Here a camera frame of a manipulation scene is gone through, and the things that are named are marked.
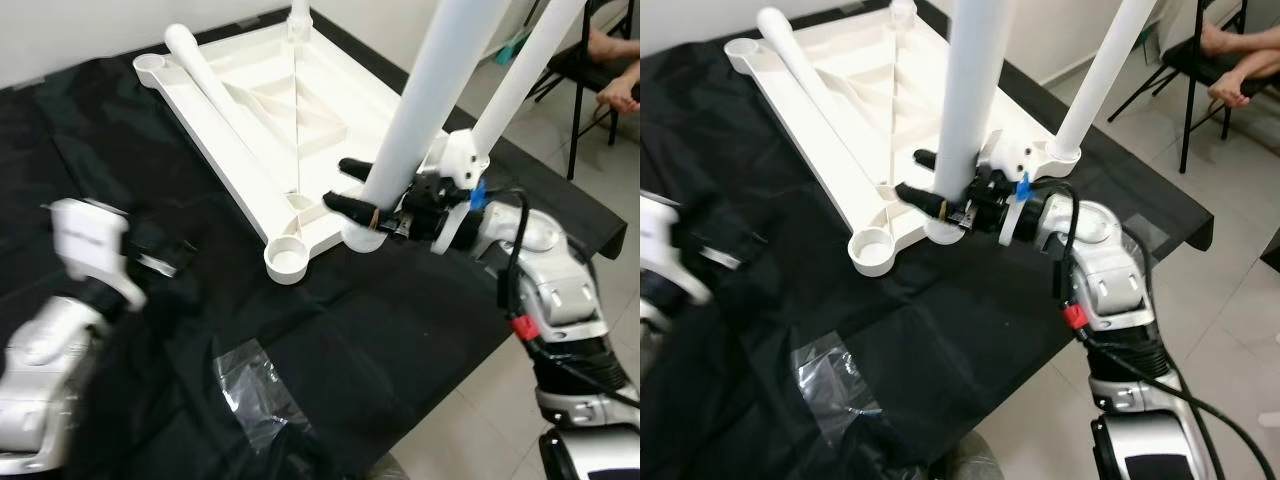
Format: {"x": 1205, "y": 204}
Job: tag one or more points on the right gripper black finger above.
{"x": 928, "y": 200}
{"x": 355, "y": 168}
{"x": 925, "y": 160}
{"x": 358, "y": 207}

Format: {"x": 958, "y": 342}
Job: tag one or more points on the white plastic table top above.
{"x": 330, "y": 110}
{"x": 925, "y": 95}

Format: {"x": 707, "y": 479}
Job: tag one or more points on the white plastic table leg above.
{"x": 530, "y": 70}
{"x": 820, "y": 110}
{"x": 975, "y": 80}
{"x": 225, "y": 120}
{"x": 300, "y": 20}
{"x": 1100, "y": 70}
{"x": 903, "y": 12}
{"x": 440, "y": 80}

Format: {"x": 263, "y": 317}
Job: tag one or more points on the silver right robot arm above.
{"x": 1110, "y": 280}
{"x": 560, "y": 290}

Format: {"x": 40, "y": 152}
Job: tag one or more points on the tan rubber band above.
{"x": 375, "y": 215}
{"x": 943, "y": 208}

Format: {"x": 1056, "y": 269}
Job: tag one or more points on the black tablecloth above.
{"x": 960, "y": 330}
{"x": 380, "y": 330}

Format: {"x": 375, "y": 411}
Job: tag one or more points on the clear tape strip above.
{"x": 1148, "y": 232}
{"x": 250, "y": 385}
{"x": 830, "y": 380}

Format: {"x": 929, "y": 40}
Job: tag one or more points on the black metal chair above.
{"x": 1190, "y": 120}
{"x": 577, "y": 130}

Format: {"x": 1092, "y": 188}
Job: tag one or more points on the teal plastic object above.
{"x": 515, "y": 48}

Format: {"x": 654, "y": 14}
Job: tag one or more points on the seated person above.
{"x": 615, "y": 45}
{"x": 1225, "y": 40}

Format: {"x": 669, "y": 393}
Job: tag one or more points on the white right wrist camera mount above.
{"x": 462, "y": 160}
{"x": 1015, "y": 155}

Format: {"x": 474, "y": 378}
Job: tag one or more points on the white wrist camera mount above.
{"x": 462, "y": 160}
{"x": 85, "y": 235}
{"x": 670, "y": 235}
{"x": 1015, "y": 155}

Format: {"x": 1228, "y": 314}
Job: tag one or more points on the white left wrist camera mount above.
{"x": 670, "y": 235}
{"x": 85, "y": 235}

